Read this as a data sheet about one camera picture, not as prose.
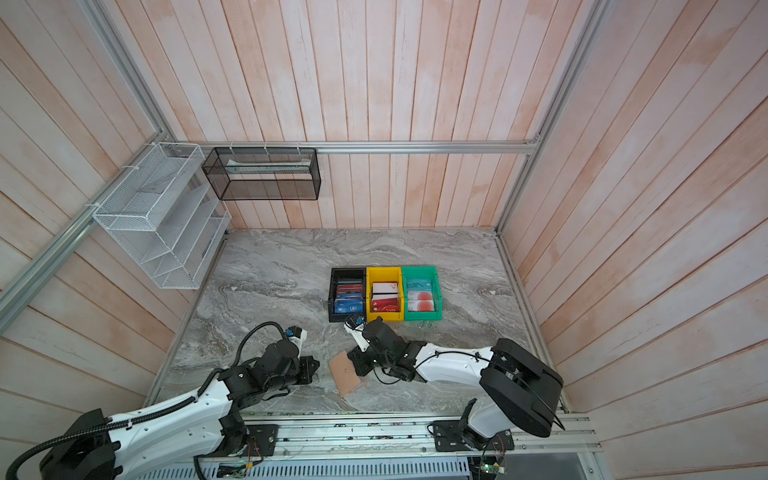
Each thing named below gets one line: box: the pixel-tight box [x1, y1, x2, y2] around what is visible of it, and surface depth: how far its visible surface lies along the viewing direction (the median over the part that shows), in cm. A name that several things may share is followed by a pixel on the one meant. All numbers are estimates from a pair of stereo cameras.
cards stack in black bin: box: [334, 280, 364, 314], surface depth 100 cm
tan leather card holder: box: [329, 351, 361, 396], surface depth 83 cm
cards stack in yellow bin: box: [370, 281, 400, 313], surface depth 100 cm
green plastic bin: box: [401, 266, 442, 321], surface depth 100 cm
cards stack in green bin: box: [407, 278, 435, 312], surface depth 102 cm
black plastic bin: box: [328, 267, 367, 323], surface depth 100 cm
